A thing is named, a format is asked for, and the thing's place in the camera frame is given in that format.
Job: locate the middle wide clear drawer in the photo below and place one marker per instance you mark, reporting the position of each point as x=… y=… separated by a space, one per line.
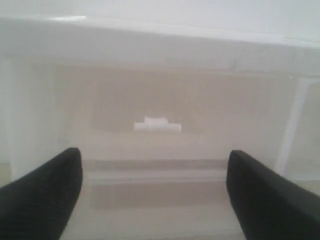
x=154 y=200

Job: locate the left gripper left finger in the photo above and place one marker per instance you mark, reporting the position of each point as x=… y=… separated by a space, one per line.
x=39 y=205

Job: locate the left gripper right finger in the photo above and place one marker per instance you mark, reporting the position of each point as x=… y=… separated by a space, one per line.
x=268 y=206

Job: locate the white plastic drawer cabinet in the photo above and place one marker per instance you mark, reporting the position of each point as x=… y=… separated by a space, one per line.
x=85 y=42

